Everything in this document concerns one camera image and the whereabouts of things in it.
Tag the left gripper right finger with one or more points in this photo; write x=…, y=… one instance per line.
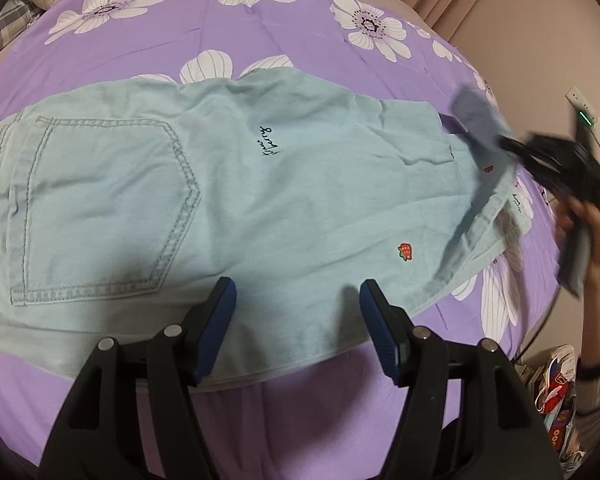
x=388, y=328

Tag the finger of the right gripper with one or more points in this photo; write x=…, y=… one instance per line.
x=522, y=152

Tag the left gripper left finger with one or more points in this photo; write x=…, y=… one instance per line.
x=211, y=325

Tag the light green strawberry pants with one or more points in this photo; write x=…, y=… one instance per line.
x=122, y=203

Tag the white power strip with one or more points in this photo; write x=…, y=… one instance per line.
x=589, y=114

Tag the purple floral bedsheet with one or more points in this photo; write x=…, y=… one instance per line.
x=334, y=419

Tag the plaid pillow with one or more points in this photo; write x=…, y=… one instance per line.
x=15, y=17

